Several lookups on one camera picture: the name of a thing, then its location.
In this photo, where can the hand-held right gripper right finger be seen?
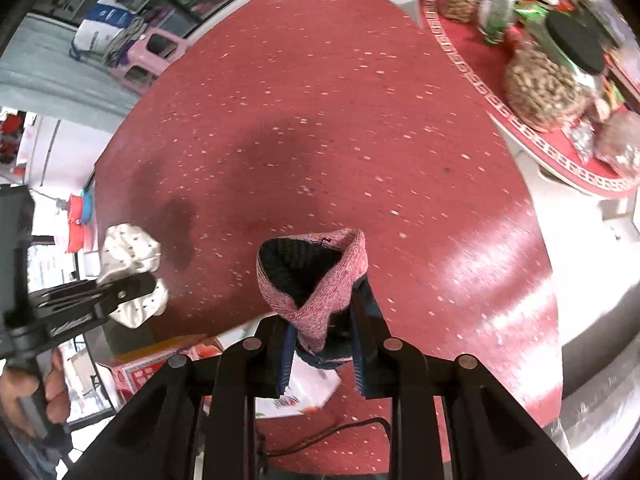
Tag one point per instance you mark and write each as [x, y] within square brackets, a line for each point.
[362, 355]

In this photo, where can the white polka-dot cloth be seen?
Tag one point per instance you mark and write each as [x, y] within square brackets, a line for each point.
[127, 250]

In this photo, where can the pink carton red label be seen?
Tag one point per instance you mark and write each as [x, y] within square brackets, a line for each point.
[135, 372]

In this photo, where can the blue plastic basin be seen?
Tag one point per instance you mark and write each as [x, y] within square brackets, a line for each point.
[88, 207]

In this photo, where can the white refrigerator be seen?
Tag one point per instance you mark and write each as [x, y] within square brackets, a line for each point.
[70, 150]

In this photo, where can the jar with black lid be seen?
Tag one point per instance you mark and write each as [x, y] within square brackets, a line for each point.
[575, 40]

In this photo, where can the pink sock dark lining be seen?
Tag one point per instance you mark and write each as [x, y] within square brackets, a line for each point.
[320, 305]

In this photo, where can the red patterned round table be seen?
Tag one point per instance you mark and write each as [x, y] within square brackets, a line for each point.
[475, 45]

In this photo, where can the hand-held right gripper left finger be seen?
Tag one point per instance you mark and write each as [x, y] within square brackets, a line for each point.
[285, 360]

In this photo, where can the clear bag of peanuts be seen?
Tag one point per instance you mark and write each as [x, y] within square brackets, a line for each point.
[540, 90]

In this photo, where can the white and green packet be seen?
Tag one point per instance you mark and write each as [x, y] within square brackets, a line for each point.
[495, 12]

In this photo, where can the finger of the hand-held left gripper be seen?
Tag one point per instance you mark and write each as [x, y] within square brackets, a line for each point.
[120, 287]
[85, 321]

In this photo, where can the white printed sack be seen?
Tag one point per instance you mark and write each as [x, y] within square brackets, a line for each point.
[107, 22]

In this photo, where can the white carton squirrel print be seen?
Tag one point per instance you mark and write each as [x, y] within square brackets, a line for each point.
[312, 390]

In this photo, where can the pinkish net bag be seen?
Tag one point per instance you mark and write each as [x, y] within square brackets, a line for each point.
[620, 142]

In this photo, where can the silver foil candy bag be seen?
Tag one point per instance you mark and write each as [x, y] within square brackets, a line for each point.
[580, 136]

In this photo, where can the person's left hand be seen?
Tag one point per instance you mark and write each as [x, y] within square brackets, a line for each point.
[56, 382]

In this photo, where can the red plastic basin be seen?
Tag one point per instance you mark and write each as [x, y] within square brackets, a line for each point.
[75, 225]

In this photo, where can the pink plastic stool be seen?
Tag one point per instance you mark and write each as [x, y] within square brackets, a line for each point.
[155, 47]

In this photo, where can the green snack packet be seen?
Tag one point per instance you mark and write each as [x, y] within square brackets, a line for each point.
[530, 11]

